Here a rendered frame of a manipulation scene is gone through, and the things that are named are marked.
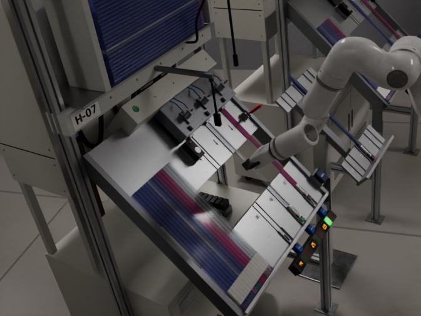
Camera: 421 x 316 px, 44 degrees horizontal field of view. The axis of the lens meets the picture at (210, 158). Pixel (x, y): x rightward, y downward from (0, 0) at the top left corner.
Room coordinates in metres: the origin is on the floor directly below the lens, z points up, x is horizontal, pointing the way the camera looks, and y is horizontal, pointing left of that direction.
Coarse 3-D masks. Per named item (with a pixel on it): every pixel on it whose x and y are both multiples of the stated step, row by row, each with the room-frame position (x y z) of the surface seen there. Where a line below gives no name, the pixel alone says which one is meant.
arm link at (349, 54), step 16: (336, 48) 1.40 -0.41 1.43; (352, 48) 1.37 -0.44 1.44; (368, 48) 1.34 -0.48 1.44; (336, 64) 1.39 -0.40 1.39; (352, 64) 1.36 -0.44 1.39; (368, 64) 1.32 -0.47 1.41; (384, 64) 1.27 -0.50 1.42; (400, 64) 1.24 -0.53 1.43; (416, 64) 1.25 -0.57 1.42; (320, 80) 1.42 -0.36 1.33; (336, 80) 1.39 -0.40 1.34; (384, 80) 1.25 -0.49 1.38; (400, 80) 1.23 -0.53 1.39; (416, 80) 1.24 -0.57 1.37
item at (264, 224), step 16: (304, 176) 1.69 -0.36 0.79; (272, 192) 1.57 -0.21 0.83; (288, 192) 1.60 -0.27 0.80; (320, 192) 1.65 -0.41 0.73; (256, 208) 1.48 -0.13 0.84; (272, 208) 1.51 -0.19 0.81; (304, 208) 1.56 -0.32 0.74; (240, 224) 1.40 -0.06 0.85; (256, 224) 1.43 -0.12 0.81; (272, 224) 1.45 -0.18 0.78; (288, 224) 1.47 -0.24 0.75; (256, 240) 1.37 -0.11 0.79; (272, 240) 1.39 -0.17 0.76; (288, 240) 1.42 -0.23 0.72; (272, 256) 1.34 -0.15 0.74
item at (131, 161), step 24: (240, 120) 1.81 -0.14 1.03; (120, 144) 1.52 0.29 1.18; (144, 144) 1.55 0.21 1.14; (168, 144) 1.59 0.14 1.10; (216, 144) 1.66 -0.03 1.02; (240, 144) 1.71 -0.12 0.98; (120, 168) 1.44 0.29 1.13; (144, 168) 1.47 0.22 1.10; (192, 168) 1.54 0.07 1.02; (216, 168) 1.57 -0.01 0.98
